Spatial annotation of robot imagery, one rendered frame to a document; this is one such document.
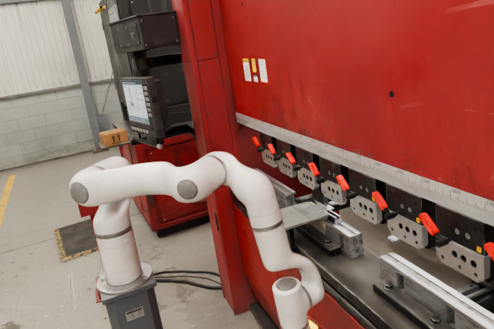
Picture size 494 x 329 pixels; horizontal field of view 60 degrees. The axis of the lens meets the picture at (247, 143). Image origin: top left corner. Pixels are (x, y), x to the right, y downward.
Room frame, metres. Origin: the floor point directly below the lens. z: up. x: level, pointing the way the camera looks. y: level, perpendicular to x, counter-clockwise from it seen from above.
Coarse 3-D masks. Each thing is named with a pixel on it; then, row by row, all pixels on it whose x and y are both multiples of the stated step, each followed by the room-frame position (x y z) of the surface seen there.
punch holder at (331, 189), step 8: (320, 160) 1.59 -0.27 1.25; (328, 160) 1.53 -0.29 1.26; (320, 168) 1.60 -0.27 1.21; (328, 168) 1.54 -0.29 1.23; (336, 168) 1.49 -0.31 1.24; (344, 168) 1.46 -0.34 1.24; (328, 176) 1.54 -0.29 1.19; (336, 176) 1.49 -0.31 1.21; (344, 176) 1.46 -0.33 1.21; (328, 184) 1.54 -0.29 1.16; (336, 184) 1.49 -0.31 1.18; (328, 192) 1.55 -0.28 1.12; (336, 192) 1.49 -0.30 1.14; (344, 192) 1.46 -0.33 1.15; (336, 200) 1.50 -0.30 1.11; (344, 200) 1.46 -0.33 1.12
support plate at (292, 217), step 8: (288, 208) 1.74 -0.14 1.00; (296, 208) 1.73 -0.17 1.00; (288, 216) 1.66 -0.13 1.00; (296, 216) 1.65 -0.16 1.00; (304, 216) 1.63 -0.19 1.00; (312, 216) 1.62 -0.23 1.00; (320, 216) 1.61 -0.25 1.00; (328, 216) 1.62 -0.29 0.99; (288, 224) 1.58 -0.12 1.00; (296, 224) 1.57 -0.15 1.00
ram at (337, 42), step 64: (256, 0) 2.00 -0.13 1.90; (320, 0) 1.49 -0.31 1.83; (384, 0) 1.18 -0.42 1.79; (448, 0) 0.98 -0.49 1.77; (256, 64) 2.10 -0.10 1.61; (320, 64) 1.53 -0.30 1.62; (384, 64) 1.20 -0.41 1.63; (448, 64) 0.98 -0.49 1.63; (256, 128) 2.21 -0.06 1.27; (320, 128) 1.57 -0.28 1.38; (384, 128) 1.21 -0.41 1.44; (448, 128) 0.99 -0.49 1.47
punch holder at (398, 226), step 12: (396, 192) 1.18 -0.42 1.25; (408, 192) 1.13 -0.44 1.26; (396, 204) 1.18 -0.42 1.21; (408, 204) 1.13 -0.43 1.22; (420, 204) 1.08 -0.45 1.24; (432, 204) 1.09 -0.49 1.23; (396, 216) 1.18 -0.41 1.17; (408, 216) 1.13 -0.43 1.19; (432, 216) 1.09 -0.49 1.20; (396, 228) 1.18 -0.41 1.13; (408, 228) 1.15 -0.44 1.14; (420, 228) 1.08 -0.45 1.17; (408, 240) 1.13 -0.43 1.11; (420, 240) 1.08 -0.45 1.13; (432, 240) 1.10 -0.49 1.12
